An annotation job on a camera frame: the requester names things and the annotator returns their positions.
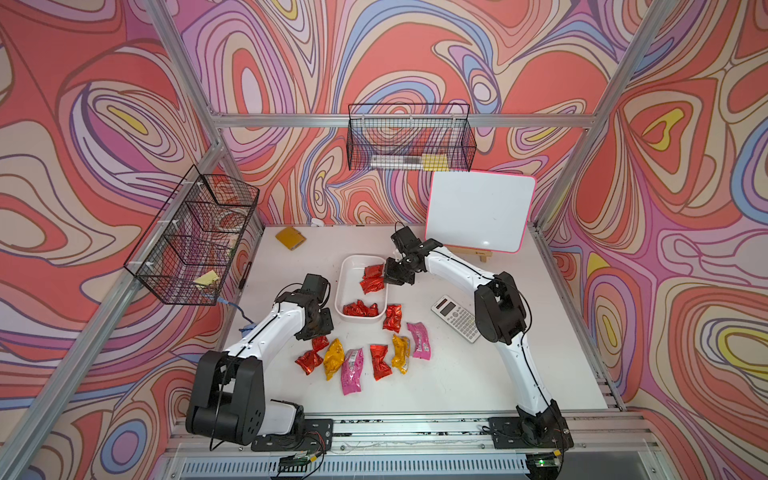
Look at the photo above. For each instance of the aluminium front rail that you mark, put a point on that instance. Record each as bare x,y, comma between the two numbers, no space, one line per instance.
607,445

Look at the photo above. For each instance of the wooden easel stand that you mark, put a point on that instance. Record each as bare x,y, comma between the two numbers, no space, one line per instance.
482,254

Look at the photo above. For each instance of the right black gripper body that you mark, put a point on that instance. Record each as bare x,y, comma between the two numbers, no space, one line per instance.
400,271

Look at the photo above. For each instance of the yellow block in basket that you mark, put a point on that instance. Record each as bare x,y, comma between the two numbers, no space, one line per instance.
435,162

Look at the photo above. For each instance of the yellow tea bag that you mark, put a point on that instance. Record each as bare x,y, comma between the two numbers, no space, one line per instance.
402,353
334,359

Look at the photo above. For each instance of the white grey calculator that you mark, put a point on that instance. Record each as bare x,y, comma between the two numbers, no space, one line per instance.
457,317

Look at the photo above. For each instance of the white plastic storage box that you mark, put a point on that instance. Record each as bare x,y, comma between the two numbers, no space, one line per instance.
349,289

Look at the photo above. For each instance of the yellow square pad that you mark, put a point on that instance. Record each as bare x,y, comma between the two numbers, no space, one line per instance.
290,237

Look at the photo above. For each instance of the yellow sticky note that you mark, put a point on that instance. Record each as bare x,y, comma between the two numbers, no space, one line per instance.
207,280

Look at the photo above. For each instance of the left black wire basket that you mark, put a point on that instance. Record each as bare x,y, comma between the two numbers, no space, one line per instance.
200,227

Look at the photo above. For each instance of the back black wire basket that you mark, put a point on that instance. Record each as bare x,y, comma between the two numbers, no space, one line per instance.
394,135

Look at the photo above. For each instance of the pink framed whiteboard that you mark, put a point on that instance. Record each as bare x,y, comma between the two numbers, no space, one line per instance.
481,210

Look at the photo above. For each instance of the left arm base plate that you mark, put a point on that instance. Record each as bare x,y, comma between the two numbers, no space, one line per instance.
310,435

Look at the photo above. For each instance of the green circuit board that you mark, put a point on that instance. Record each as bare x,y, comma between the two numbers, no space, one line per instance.
295,463

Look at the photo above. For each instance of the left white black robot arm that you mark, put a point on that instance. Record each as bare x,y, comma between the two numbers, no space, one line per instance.
228,402

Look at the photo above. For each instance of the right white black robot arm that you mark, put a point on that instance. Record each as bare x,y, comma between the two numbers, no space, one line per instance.
502,317

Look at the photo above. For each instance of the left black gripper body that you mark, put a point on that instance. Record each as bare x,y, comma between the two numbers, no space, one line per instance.
322,324

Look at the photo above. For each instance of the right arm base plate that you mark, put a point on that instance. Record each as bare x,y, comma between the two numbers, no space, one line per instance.
509,433

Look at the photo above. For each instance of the pink tea bag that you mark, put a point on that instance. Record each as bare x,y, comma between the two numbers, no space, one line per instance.
351,371
422,346

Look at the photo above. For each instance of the black wire basket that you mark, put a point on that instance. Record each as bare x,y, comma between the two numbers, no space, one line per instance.
200,227
394,135

